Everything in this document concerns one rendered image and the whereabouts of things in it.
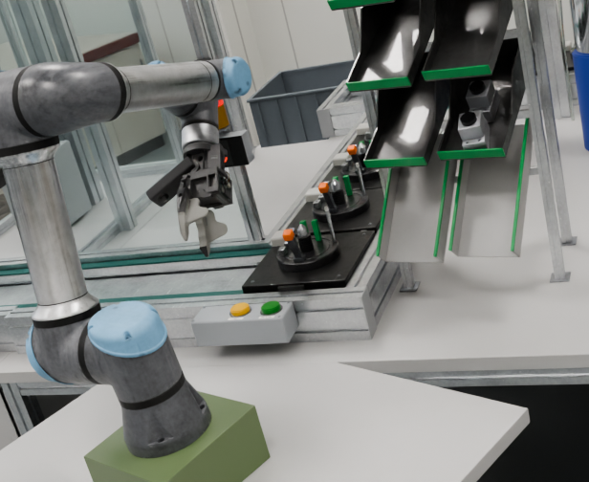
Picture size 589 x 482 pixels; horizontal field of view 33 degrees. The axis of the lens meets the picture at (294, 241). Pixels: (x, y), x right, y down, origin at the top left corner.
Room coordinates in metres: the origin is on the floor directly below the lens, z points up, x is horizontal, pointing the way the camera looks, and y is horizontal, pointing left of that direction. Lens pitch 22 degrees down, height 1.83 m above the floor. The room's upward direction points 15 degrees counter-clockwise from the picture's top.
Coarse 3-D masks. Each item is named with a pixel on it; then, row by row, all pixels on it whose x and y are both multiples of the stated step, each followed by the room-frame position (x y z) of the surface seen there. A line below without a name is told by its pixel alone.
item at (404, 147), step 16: (416, 80) 2.01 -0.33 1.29; (448, 80) 1.92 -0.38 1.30; (384, 96) 1.96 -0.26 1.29; (400, 96) 1.99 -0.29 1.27; (416, 96) 1.97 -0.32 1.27; (432, 96) 1.94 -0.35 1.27; (448, 96) 1.91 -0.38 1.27; (384, 112) 1.94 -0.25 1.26; (400, 112) 1.95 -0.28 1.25; (416, 112) 1.92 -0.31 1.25; (432, 112) 1.90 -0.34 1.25; (384, 128) 1.93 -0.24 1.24; (400, 128) 1.90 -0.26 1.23; (416, 128) 1.88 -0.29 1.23; (432, 128) 1.83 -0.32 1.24; (384, 144) 1.88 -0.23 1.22; (400, 144) 1.86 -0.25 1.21; (416, 144) 1.84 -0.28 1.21; (432, 144) 1.81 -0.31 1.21; (368, 160) 1.84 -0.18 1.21; (384, 160) 1.81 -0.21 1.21; (400, 160) 1.80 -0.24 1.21; (416, 160) 1.78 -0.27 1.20
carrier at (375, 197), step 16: (336, 176) 2.28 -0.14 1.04; (336, 192) 2.21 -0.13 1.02; (352, 192) 2.26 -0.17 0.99; (368, 192) 2.30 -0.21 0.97; (304, 208) 2.30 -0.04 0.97; (320, 208) 2.22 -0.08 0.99; (336, 208) 2.17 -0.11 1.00; (352, 208) 2.16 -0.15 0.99; (368, 208) 2.19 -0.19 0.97; (320, 224) 2.17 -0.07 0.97; (336, 224) 2.15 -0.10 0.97; (352, 224) 2.12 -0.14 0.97; (368, 224) 2.09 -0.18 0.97
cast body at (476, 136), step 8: (472, 112) 1.76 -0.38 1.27; (480, 112) 1.76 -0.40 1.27; (464, 120) 1.75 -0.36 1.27; (472, 120) 1.74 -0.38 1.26; (480, 120) 1.74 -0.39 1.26; (464, 128) 1.74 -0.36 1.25; (472, 128) 1.74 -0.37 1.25; (480, 128) 1.73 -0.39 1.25; (488, 128) 1.78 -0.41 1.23; (464, 136) 1.75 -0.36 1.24; (472, 136) 1.75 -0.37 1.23; (480, 136) 1.74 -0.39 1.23; (488, 136) 1.76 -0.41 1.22; (464, 144) 1.75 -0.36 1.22; (472, 144) 1.74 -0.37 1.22; (480, 144) 1.74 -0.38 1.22; (488, 144) 1.75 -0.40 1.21
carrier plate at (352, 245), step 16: (352, 240) 2.03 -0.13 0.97; (368, 240) 2.01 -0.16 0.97; (272, 256) 2.05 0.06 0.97; (352, 256) 1.94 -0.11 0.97; (256, 272) 1.99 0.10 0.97; (272, 272) 1.97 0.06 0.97; (288, 272) 1.95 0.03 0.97; (304, 272) 1.93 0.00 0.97; (320, 272) 1.91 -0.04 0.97; (336, 272) 1.89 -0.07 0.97; (352, 272) 1.88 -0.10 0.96; (256, 288) 1.92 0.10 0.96; (272, 288) 1.91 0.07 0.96; (320, 288) 1.86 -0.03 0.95
